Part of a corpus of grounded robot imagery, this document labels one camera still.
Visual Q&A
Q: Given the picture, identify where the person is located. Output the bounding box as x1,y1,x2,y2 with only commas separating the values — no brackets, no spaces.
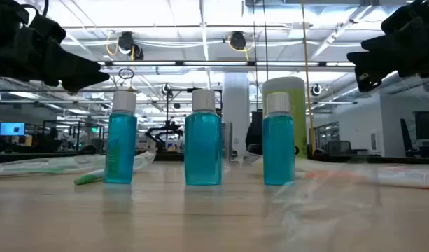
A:
244,120,265,155

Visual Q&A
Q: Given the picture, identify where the black hanging cable loop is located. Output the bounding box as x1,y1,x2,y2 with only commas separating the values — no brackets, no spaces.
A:
118,67,135,81

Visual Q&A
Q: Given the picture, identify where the blue lit monitor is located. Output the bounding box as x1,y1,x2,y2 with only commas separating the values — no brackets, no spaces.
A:
0,122,26,137

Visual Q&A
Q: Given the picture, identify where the yellow hanging cable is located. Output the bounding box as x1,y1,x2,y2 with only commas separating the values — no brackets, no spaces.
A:
300,0,317,157

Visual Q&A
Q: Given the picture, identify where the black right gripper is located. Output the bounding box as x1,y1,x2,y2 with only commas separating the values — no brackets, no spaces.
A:
346,0,429,94

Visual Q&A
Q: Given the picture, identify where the blue mouthwash bottle white cap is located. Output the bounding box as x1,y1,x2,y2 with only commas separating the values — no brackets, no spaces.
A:
184,88,223,186
104,90,138,185
262,92,296,186

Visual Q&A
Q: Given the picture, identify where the clear acrylic organizer box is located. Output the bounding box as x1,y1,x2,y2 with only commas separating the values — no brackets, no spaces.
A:
220,120,234,172

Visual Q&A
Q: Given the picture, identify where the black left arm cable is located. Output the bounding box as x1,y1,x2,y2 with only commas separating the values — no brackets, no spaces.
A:
20,0,50,18

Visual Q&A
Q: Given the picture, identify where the clear plastic wrapper scrap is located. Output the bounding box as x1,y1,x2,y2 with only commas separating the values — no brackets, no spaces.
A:
268,164,379,252

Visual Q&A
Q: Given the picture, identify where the black ceiling light rail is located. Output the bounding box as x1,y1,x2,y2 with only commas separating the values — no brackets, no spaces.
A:
98,59,357,68

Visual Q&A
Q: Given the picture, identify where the green disinfecting wipes canister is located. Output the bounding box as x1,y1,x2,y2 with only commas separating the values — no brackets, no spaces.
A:
262,76,308,159

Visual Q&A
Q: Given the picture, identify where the white round column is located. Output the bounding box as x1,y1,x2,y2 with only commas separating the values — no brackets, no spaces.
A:
223,71,251,155

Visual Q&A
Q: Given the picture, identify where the grey mesh office chair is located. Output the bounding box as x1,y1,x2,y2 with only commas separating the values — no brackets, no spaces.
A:
325,139,352,157

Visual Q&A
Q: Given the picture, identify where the dark wall monitor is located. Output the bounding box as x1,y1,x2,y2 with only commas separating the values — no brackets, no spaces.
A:
413,111,429,141

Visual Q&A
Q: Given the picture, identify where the green toothbrush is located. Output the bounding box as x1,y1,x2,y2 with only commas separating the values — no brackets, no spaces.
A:
0,161,107,177
21,154,108,167
73,149,157,186

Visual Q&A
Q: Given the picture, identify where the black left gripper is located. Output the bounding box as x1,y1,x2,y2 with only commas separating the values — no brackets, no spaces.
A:
0,0,111,94

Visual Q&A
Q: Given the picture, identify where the orange toothbrush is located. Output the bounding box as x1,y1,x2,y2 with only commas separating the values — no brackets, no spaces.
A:
239,152,429,190

